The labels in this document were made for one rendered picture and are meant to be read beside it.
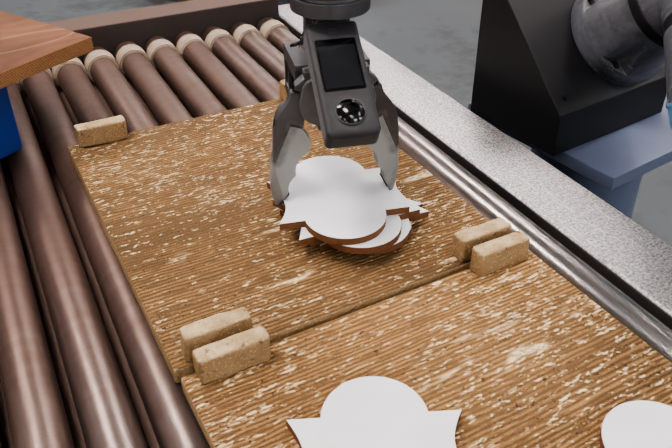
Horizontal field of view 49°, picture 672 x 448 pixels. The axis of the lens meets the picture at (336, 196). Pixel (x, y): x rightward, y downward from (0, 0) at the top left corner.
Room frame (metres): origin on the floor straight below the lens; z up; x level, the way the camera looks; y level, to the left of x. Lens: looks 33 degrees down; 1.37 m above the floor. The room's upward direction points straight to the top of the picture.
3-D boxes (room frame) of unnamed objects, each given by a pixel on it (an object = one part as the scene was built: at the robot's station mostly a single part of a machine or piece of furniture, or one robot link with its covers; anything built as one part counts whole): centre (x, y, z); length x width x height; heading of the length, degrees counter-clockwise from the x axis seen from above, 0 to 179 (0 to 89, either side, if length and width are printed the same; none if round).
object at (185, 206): (0.67, 0.07, 0.93); 0.41 x 0.35 x 0.02; 28
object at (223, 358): (0.41, 0.08, 0.95); 0.06 x 0.02 x 0.03; 119
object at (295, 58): (0.64, 0.01, 1.11); 0.09 x 0.08 x 0.12; 13
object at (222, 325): (0.44, 0.10, 0.95); 0.06 x 0.02 x 0.03; 118
